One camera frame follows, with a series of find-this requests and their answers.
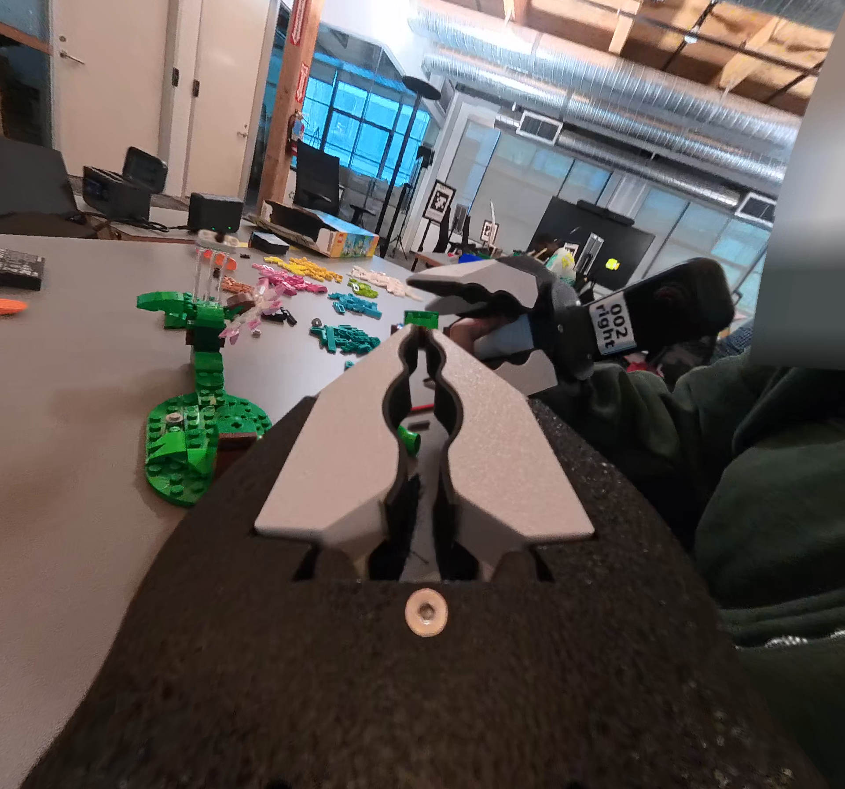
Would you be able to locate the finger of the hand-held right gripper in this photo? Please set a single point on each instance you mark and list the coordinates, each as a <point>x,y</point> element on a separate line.
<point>528,376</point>
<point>475,277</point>

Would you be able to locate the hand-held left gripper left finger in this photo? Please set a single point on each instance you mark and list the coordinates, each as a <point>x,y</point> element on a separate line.
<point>317,472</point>

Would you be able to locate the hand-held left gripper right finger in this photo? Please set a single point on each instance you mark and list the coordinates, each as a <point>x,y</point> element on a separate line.
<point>521,472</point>

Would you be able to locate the small green brown lego assembly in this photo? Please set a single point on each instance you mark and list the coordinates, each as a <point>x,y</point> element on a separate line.
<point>422,319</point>

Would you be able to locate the person's right forearm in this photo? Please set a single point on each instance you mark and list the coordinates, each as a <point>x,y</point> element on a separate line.
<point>627,419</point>

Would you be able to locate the pile of white lego pieces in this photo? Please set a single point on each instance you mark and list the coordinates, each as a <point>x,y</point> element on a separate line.
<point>386,282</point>

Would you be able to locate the small green cone lego piece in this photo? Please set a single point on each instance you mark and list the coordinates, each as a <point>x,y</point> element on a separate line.
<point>409,439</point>

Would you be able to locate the dark red lego bar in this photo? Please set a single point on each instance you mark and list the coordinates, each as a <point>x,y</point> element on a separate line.
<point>419,410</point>

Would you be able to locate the pile of lime lego pieces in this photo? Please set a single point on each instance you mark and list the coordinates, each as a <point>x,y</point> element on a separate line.
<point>360,286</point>

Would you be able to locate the pile of turquoise lego pieces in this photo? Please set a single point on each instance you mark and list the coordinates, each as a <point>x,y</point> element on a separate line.
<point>355,305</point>

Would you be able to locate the green lego plant model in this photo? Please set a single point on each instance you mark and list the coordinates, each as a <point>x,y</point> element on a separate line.
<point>191,432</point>

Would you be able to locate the pile of dark teal lego pieces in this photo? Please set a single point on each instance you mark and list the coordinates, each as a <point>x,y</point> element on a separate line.
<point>343,338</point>

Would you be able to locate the lego set cardboard box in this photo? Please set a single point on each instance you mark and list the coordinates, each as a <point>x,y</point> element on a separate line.
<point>343,237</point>

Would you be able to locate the pile of black lego pieces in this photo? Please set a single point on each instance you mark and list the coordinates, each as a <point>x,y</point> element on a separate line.
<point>280,315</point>

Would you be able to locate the pile of yellow lego pieces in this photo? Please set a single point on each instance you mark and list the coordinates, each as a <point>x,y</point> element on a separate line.
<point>310,267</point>

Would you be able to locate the pile of magenta lego pieces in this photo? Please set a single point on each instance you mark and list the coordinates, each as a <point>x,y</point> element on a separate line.
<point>290,279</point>

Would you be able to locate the pile of coral lego pieces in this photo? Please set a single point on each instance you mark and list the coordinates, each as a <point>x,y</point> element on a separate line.
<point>236,285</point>

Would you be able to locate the person's right hand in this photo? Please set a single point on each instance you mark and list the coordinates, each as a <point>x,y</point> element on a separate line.
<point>482,333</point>

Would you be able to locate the small fiducial marker sign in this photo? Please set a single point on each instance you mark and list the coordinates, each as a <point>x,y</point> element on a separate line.
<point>490,231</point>

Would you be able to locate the large fiducial marker sign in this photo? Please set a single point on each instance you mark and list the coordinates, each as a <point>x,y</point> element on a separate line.
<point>441,201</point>

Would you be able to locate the black television screen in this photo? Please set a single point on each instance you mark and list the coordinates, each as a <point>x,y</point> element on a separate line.
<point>594,234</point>

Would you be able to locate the black speaker on stand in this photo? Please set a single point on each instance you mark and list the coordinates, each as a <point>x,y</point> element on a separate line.
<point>424,155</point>

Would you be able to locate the black office chair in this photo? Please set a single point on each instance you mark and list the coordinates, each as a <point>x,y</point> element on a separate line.
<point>317,175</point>

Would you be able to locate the small black box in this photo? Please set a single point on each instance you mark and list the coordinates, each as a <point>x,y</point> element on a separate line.
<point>269,243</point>

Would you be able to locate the orange brick separator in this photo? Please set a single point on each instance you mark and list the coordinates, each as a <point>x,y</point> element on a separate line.
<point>223,262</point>
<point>12,306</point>

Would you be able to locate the red fire extinguisher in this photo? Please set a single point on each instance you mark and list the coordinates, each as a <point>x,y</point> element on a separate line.
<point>296,134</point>

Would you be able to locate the black charger box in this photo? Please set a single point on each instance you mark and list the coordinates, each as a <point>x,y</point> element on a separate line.
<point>214,213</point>

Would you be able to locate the wooden pillar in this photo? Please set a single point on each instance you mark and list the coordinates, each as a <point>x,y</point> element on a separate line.
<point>297,76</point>

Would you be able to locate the white door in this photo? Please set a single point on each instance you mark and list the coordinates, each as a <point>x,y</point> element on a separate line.
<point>224,76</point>

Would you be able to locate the black battery charging case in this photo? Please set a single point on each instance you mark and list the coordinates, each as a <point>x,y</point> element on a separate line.
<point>125,185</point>

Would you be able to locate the black desk mat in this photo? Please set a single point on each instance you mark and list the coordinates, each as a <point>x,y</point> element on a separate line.
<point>39,188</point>

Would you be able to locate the silver ventilation duct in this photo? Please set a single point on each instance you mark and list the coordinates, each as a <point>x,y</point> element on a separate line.
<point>594,76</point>

